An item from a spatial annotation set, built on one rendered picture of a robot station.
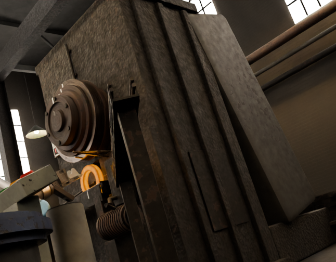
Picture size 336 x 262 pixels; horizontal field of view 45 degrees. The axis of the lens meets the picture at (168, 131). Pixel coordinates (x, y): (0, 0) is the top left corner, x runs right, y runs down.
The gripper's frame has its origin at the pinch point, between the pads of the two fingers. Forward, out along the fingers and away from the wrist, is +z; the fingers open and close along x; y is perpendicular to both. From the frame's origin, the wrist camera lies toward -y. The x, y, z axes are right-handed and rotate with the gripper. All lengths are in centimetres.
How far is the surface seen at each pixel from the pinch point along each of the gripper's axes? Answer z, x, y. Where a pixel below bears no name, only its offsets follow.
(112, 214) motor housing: -12.2, -23.4, -22.4
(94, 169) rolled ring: 13.7, 5.4, 0.0
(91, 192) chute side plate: 7.7, 9.3, -9.8
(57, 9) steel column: 400, 366, 314
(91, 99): 22.4, -9.3, 33.2
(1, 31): 591, 812, 526
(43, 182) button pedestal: -60, -67, 0
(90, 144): 15.8, 0.7, 12.8
